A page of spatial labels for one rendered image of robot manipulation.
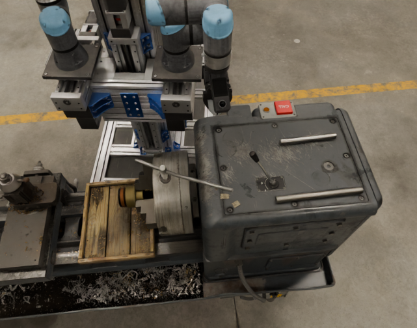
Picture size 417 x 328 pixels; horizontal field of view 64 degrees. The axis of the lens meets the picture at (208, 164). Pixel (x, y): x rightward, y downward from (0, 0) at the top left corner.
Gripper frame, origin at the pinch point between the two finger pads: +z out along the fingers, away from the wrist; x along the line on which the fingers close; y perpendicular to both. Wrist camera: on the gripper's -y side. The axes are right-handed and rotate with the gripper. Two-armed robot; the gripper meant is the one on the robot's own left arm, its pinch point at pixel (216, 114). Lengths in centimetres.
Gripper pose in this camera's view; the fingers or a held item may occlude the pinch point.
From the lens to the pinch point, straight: 110.6
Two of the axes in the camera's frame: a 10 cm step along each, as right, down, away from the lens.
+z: 0.1, 5.2, 8.5
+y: -1.2, -8.5, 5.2
